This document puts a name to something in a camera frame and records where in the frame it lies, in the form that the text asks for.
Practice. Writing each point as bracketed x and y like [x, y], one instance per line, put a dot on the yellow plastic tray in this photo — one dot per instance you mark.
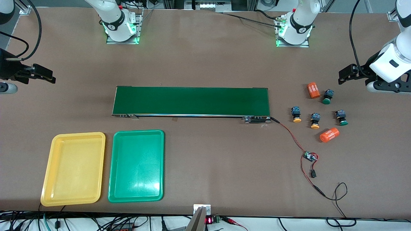
[74, 170]

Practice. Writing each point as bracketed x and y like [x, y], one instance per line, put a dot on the small black connector plug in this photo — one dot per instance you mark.
[313, 174]

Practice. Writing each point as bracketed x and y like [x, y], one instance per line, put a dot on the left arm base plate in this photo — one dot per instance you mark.
[292, 45]

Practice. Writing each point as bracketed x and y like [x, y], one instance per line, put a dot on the green plastic tray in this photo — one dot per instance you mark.
[136, 166]

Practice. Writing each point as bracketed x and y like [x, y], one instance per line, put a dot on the silver camera mount bracket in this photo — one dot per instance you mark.
[197, 221]

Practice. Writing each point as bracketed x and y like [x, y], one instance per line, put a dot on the aluminium frame profile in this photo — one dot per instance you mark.
[394, 16]
[25, 7]

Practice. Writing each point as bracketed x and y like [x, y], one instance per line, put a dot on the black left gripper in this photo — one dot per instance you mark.
[366, 67]

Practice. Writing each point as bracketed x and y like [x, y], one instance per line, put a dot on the green belt conveyor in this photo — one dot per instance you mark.
[192, 101]

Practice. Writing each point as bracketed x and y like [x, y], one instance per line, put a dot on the green cap push button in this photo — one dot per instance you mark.
[327, 96]
[342, 117]

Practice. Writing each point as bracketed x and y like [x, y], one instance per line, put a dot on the small motor controller board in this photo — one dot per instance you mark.
[310, 157]

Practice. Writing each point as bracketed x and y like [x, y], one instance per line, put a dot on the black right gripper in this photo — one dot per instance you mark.
[9, 68]

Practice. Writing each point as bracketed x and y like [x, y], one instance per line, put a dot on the silver equipment box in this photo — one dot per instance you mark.
[208, 5]

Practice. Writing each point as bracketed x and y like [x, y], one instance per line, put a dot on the yellow cap push button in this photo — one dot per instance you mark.
[296, 114]
[315, 121]

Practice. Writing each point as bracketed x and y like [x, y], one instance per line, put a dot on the orange cylinder printed 4680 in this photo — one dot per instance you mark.
[329, 135]
[313, 90]

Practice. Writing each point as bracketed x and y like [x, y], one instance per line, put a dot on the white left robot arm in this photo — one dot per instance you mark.
[300, 22]

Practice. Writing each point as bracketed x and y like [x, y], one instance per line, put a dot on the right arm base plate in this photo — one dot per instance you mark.
[140, 25]

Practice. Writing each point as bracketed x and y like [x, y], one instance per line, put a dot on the red digit display module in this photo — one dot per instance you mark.
[209, 220]

